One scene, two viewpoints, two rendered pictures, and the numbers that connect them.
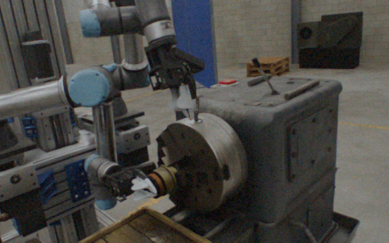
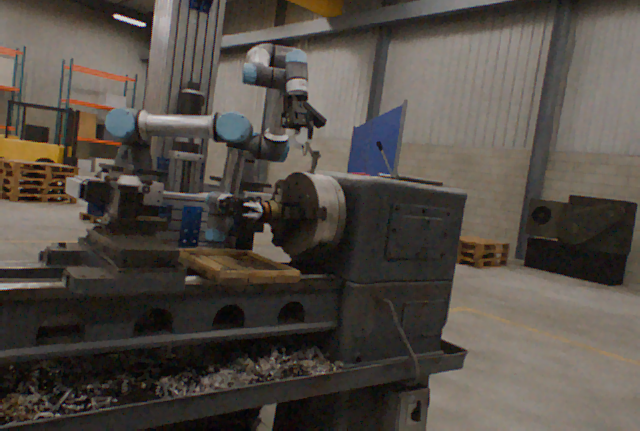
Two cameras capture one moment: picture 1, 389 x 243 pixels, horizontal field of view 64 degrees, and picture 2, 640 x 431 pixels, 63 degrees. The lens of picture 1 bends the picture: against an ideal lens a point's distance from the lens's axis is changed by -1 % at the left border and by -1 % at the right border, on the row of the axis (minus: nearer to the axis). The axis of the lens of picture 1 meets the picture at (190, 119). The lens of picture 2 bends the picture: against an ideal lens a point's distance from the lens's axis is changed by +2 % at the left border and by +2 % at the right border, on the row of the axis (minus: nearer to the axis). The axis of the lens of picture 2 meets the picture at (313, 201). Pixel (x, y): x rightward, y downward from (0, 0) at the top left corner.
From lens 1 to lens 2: 1.00 m
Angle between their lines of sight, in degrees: 15
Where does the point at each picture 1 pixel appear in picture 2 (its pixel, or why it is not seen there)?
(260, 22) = (478, 188)
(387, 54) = not seen: outside the picture
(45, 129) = (176, 170)
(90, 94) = (232, 130)
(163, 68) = (292, 109)
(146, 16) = (291, 74)
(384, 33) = not seen: outside the picture
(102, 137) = (228, 180)
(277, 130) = (377, 195)
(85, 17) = (248, 67)
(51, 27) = (209, 85)
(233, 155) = (333, 204)
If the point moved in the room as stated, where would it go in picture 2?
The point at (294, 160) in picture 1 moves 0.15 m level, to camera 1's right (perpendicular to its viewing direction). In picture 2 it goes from (393, 237) to (433, 243)
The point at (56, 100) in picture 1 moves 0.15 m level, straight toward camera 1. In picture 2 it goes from (203, 129) to (207, 128)
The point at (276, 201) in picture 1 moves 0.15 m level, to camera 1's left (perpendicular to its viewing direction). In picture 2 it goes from (364, 262) to (323, 255)
